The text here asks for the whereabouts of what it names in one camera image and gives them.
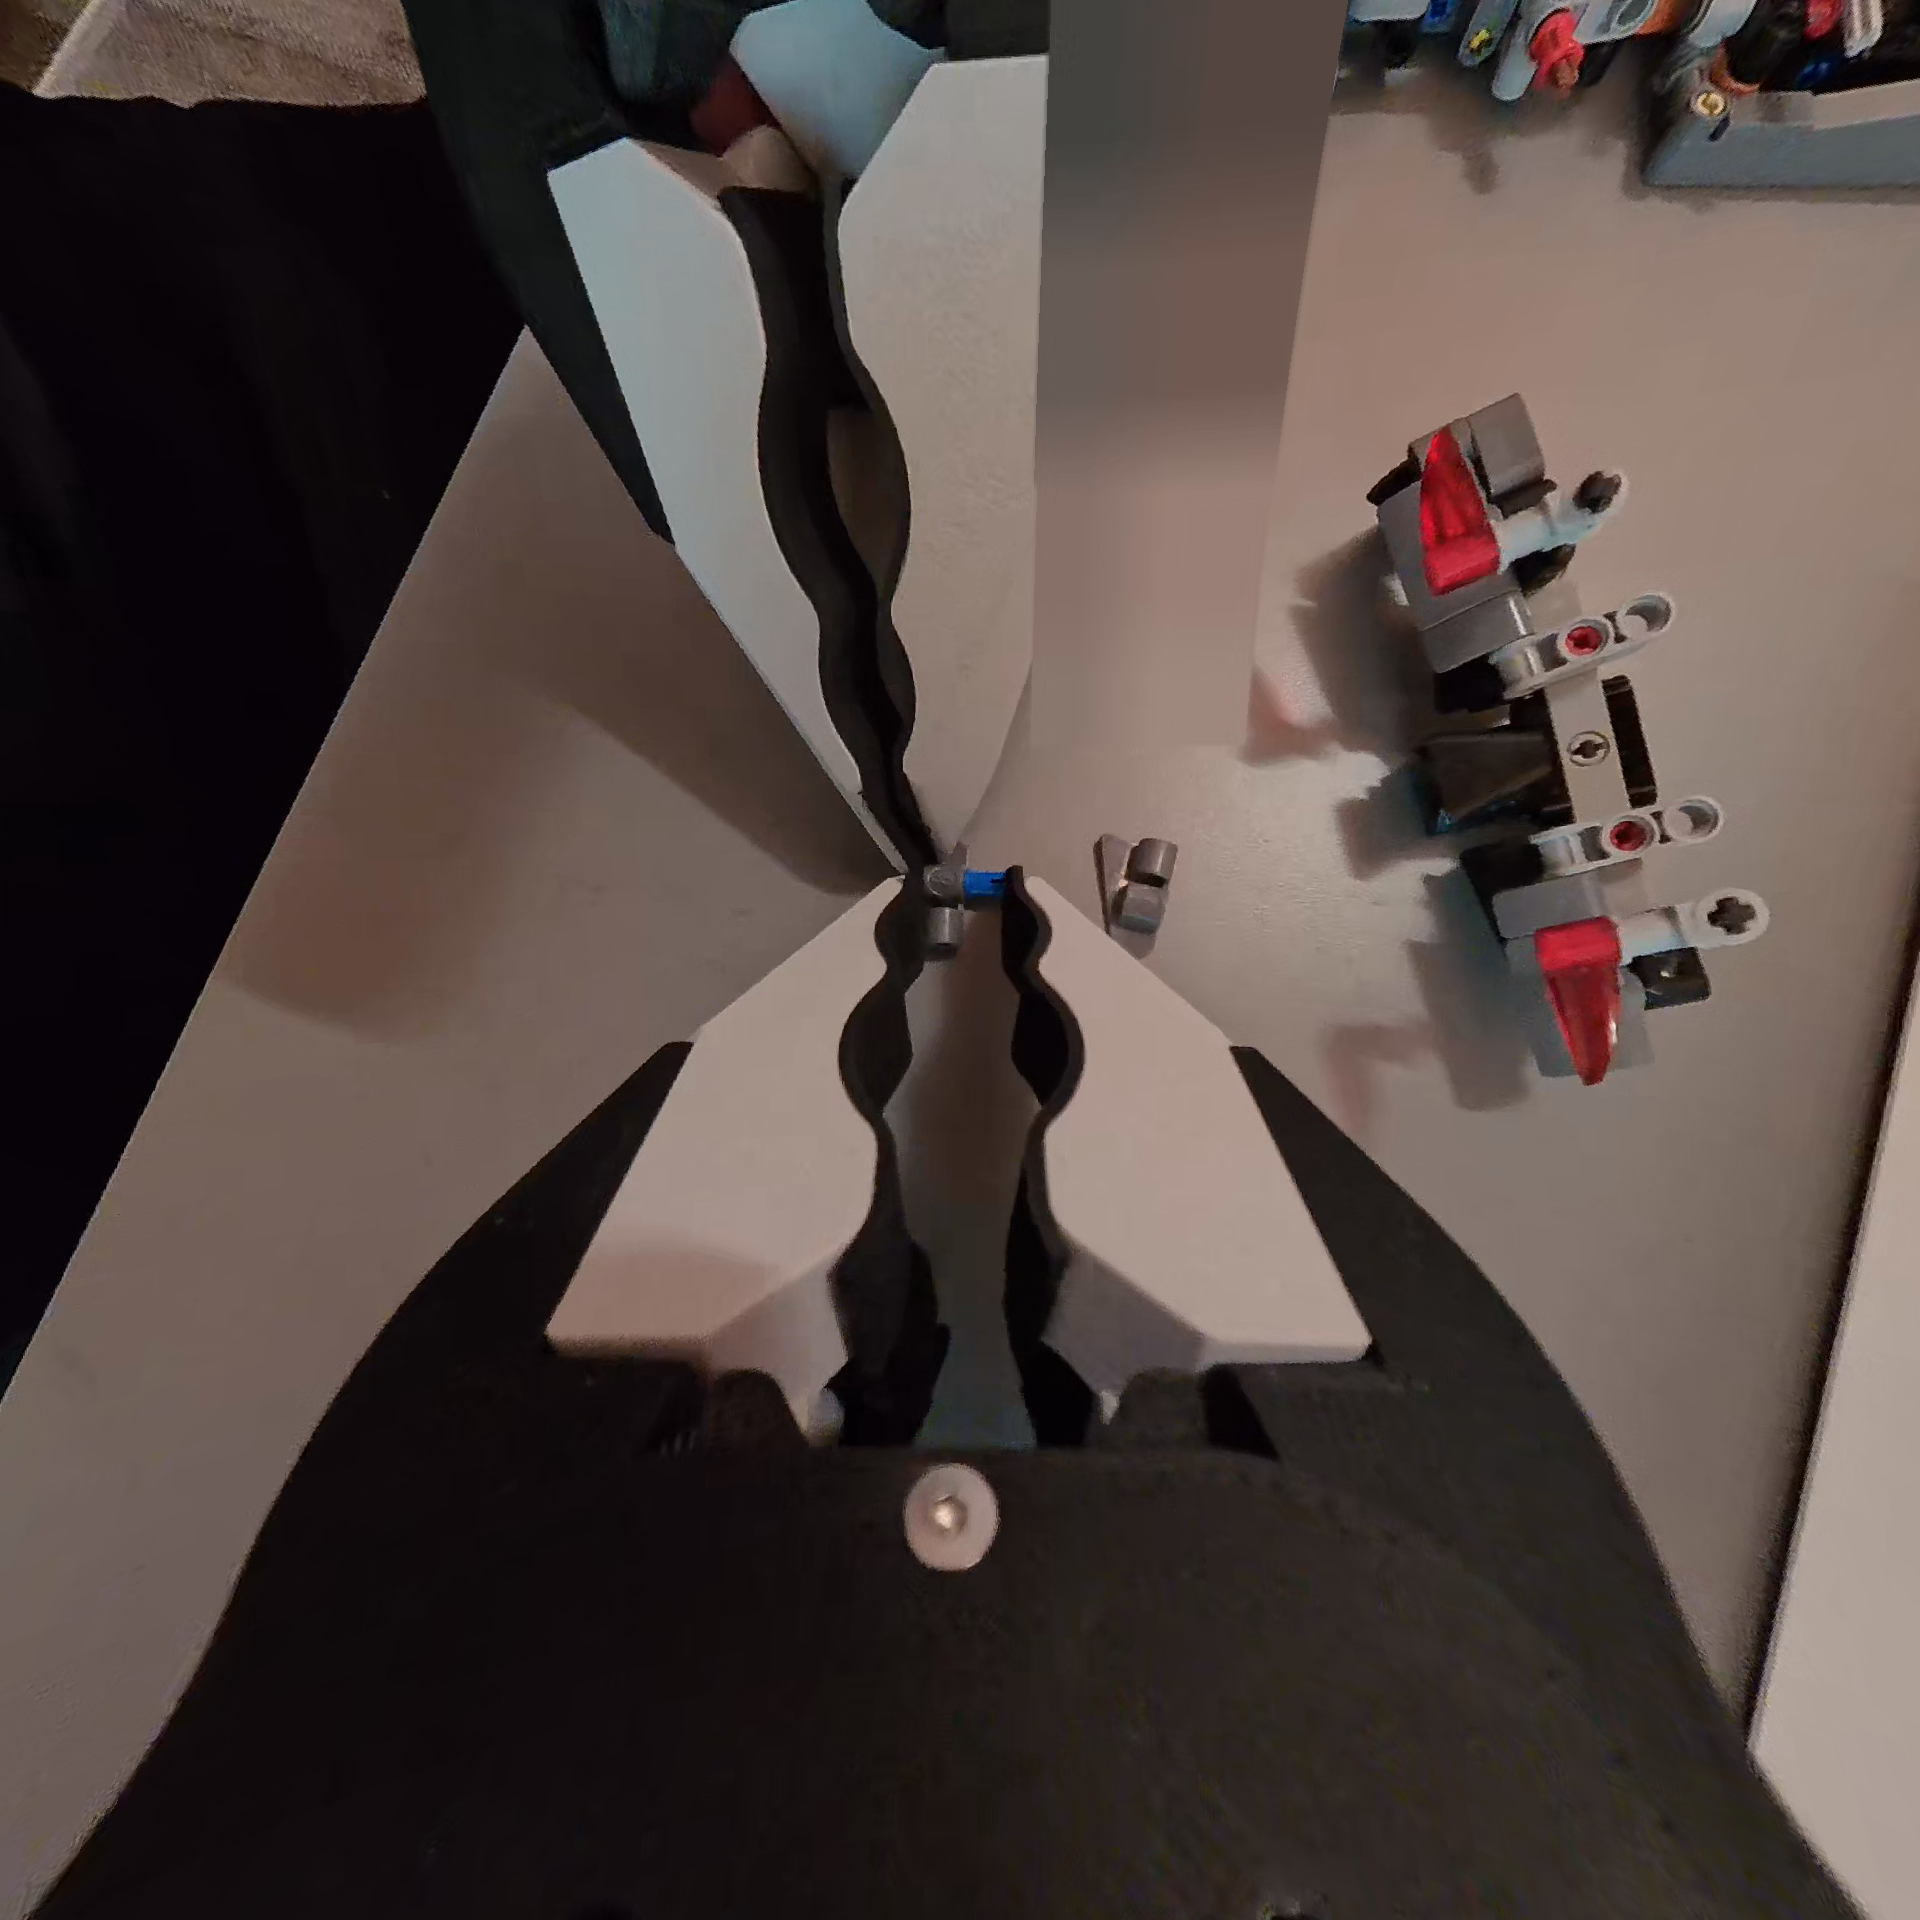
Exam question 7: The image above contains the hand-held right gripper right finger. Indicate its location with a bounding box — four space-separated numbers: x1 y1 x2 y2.
993 866 1375 1425

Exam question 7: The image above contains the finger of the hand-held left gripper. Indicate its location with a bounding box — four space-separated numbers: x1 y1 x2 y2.
546 138 934 875
834 0 1337 870

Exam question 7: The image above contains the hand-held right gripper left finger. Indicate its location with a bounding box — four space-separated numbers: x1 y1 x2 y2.
546 878 925 1425

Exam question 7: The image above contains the small grey lego piece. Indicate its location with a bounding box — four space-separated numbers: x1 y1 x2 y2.
1096 834 1183 943

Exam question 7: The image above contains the grey lego connector blue pin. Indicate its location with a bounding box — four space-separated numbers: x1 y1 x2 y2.
920 857 1024 959

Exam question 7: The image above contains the grey red lego subassembly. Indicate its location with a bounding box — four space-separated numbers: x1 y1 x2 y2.
1365 393 1777 1088

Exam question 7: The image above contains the lego car chassis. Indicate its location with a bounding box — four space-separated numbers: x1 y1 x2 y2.
1341 0 1920 190

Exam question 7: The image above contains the person's black clothing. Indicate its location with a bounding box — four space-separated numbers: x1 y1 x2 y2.
0 82 531 1398

